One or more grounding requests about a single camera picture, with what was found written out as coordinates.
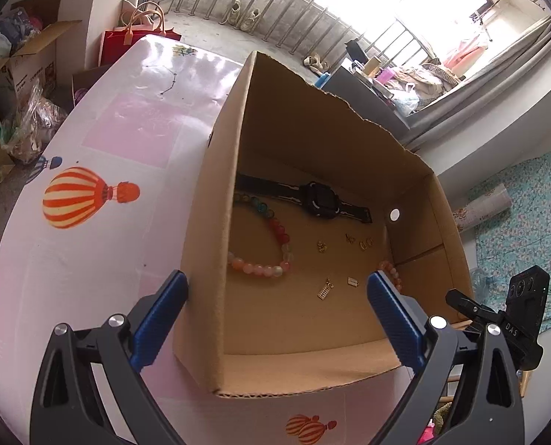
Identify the grey curtain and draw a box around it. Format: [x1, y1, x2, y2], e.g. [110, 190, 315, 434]
[405, 14, 551, 149]

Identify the multicolour bead bracelet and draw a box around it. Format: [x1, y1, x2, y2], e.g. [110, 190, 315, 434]
[227, 193, 295, 280]

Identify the pile of bedding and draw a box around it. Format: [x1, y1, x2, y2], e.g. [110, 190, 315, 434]
[393, 60, 471, 116]

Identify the low grey cabinet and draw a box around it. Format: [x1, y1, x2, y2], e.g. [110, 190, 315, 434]
[319, 65, 413, 137]

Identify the large brown cardboard box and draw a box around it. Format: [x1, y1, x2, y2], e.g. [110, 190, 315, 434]
[173, 51, 471, 399]

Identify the balcony railing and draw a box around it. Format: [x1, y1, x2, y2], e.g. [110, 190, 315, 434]
[141, 0, 424, 72]

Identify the orange white bead bracelet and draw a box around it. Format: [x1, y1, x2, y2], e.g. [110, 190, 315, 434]
[378, 260, 403, 294]

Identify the teal floral cloth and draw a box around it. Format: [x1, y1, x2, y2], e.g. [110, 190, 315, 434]
[468, 148, 551, 334]

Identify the pink balloon print tablecloth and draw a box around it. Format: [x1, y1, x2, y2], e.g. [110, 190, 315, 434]
[0, 32, 443, 445]

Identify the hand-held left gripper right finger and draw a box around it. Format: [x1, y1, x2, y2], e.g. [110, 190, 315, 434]
[367, 270, 527, 445]

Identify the clear plastic bottle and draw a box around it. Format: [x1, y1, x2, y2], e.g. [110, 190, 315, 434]
[470, 266, 494, 297]

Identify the clear plastic bag of clutter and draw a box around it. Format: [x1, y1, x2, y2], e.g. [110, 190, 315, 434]
[6, 79, 68, 164]

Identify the red shopping bag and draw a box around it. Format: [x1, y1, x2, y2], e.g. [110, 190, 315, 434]
[100, 1, 182, 68]

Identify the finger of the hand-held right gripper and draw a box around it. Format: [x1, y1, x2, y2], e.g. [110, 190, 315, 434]
[445, 289, 505, 333]

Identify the black smart watch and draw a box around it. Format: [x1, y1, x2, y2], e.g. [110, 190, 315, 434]
[235, 174, 373, 225]

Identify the open cardboard box of clutter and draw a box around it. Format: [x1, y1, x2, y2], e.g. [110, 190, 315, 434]
[0, 0, 83, 103]

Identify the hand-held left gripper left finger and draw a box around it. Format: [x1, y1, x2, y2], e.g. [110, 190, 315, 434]
[29, 269, 190, 445]

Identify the rolled printed poster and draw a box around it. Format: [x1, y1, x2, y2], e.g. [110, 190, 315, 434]
[452, 183, 514, 233]

